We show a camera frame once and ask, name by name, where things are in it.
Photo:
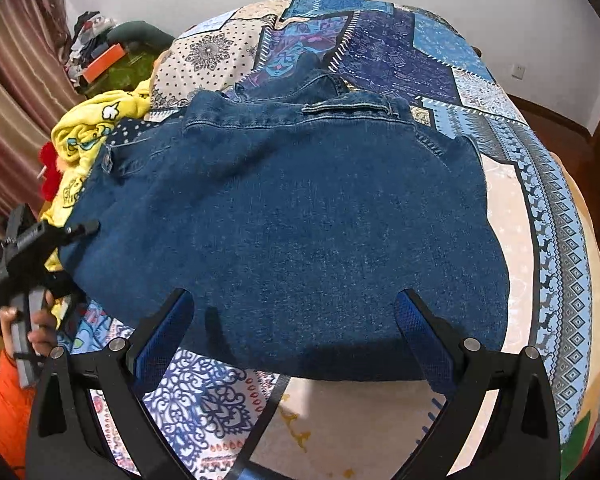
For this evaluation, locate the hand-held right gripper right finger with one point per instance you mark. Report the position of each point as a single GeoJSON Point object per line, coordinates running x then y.
{"type": "Point", "coordinates": [422, 332]}

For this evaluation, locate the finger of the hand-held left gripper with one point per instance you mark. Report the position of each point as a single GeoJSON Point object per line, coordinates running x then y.
{"type": "Point", "coordinates": [62, 295]}
{"type": "Point", "coordinates": [77, 231]}

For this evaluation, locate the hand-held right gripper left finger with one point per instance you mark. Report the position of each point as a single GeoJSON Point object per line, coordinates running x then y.
{"type": "Point", "coordinates": [162, 337]}

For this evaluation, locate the blue denim jacket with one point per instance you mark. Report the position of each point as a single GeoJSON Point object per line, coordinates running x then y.
{"type": "Point", "coordinates": [300, 220]}

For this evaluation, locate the pile of clothes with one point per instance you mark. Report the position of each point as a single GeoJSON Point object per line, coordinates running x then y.
{"type": "Point", "coordinates": [90, 30]}

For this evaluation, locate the person's left hand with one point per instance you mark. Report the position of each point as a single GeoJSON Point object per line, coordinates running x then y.
{"type": "Point", "coordinates": [40, 332]}

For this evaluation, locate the cartoon print sheet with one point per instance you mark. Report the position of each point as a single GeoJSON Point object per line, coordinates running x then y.
{"type": "Point", "coordinates": [97, 327]}

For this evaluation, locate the red plush toy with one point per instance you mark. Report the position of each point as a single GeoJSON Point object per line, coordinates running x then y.
{"type": "Point", "coordinates": [52, 172]}

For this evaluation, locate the yellow cartoon print blanket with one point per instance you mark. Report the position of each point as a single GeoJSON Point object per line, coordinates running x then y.
{"type": "Point", "coordinates": [90, 125]}

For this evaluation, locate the striped brown curtain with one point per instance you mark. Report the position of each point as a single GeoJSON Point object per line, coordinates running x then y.
{"type": "Point", "coordinates": [15, 90]}

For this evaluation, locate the green patterned cloth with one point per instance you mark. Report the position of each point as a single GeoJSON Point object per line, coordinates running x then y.
{"type": "Point", "coordinates": [132, 72]}

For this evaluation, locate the orange box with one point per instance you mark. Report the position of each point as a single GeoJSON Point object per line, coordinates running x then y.
{"type": "Point", "coordinates": [105, 62]}

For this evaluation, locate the white wall socket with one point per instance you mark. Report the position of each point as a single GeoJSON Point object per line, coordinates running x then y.
{"type": "Point", "coordinates": [518, 70]}

